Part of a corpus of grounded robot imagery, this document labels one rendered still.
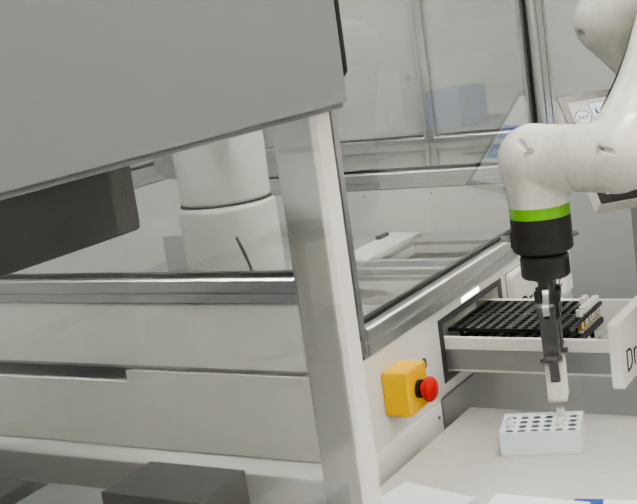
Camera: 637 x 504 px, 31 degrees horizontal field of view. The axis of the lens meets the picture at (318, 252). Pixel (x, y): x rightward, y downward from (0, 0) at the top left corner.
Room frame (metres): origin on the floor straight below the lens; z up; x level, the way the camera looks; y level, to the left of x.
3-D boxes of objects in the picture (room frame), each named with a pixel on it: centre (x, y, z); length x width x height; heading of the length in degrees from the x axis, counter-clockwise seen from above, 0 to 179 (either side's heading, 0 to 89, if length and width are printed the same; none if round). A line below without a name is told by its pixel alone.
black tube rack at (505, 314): (1.97, -0.35, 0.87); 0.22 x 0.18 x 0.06; 58
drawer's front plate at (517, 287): (2.29, -0.44, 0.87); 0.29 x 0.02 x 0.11; 148
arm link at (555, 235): (1.73, -0.34, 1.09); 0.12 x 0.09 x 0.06; 73
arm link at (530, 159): (1.72, -0.35, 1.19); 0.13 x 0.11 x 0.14; 52
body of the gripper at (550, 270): (1.72, -0.34, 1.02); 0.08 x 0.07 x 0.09; 163
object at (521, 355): (1.97, -0.34, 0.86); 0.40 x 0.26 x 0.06; 58
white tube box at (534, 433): (1.70, -0.31, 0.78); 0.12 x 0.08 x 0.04; 73
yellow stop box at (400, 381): (1.73, -0.11, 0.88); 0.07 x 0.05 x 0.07; 148
